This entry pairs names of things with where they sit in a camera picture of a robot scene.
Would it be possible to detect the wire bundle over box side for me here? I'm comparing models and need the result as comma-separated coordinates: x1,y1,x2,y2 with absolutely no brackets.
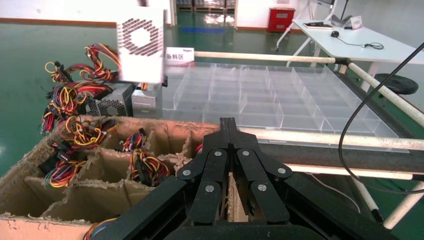
82,216,118,240

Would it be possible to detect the red cabinet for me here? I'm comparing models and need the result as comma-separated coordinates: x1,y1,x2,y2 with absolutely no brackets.
267,7,296,33

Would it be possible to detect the white office table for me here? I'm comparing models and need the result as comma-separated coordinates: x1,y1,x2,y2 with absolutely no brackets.
274,18,424,72

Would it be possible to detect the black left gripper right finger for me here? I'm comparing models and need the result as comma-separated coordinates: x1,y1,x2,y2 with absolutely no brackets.
229,117,398,240

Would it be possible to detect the thin white pole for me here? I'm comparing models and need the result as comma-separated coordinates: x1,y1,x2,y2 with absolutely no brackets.
351,178,385,223

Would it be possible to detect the white sign with characters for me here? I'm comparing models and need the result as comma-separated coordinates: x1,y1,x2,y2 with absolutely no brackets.
164,46,196,68

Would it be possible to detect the black flat tablet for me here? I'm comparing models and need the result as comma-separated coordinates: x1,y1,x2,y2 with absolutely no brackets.
303,21,334,30

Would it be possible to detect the white standing card sign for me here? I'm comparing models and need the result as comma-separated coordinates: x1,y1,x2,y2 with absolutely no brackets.
350,15,364,31

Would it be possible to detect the dark metal frame beam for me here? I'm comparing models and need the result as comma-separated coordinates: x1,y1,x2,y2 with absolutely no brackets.
258,143,424,175

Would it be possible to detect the power supply wire bundle top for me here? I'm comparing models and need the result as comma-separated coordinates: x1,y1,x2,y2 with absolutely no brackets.
44,43,122,84

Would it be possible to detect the black monitor stand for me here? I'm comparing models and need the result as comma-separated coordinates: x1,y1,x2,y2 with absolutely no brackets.
330,0,353,28

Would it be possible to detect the white pipe leg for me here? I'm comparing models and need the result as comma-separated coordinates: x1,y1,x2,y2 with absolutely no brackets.
382,181,424,230

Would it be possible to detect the cardboard box with dividers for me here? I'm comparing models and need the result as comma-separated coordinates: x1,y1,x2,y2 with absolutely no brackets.
0,115,253,240

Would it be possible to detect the background storage rack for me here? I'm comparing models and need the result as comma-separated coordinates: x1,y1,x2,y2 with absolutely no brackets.
175,0,237,10

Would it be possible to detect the thin white cable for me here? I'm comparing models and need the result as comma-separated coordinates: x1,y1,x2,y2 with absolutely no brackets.
309,172,362,215

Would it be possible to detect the black round disc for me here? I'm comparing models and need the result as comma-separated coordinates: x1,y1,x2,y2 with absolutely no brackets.
374,73,419,96

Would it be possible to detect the wire bundle middle right cell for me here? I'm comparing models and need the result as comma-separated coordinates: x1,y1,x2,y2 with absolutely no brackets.
119,128,147,153

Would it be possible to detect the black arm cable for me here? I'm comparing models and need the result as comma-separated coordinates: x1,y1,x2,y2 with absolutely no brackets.
337,42,424,195

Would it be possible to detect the silver power supply with cables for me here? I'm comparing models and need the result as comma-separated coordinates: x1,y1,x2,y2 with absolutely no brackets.
131,86,164,119
41,82,134,135

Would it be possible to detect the black mouse cable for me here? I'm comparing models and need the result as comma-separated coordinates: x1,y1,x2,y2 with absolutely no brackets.
337,34,385,51

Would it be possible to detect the transparent plastic compartment tray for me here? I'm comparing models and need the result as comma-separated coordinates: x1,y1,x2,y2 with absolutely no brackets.
162,62,400,138

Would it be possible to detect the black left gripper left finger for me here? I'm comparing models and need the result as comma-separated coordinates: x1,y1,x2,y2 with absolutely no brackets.
89,117,230,240

